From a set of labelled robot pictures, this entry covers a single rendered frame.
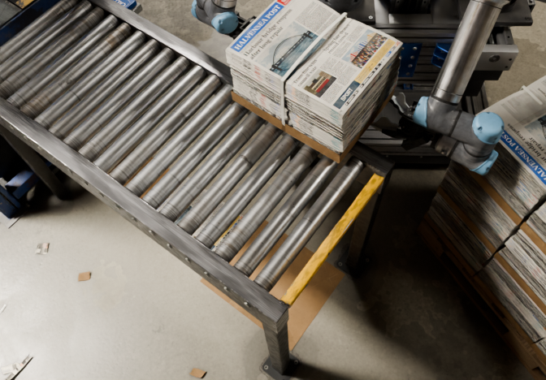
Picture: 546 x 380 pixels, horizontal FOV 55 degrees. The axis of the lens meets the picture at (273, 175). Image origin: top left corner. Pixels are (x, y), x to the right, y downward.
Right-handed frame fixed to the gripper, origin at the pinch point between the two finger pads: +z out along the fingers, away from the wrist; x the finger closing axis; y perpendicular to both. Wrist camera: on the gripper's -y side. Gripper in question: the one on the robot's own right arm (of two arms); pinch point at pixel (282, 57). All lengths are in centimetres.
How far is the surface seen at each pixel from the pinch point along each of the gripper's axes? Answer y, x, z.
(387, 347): -81, -33, 74
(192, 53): -0.2, -15.8, -24.0
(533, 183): 1, 2, 81
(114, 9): 0, -16, -59
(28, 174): -69, -67, -86
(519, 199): -9, 3, 81
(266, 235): -1, -51, 33
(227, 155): -1.9, -38.0, 9.2
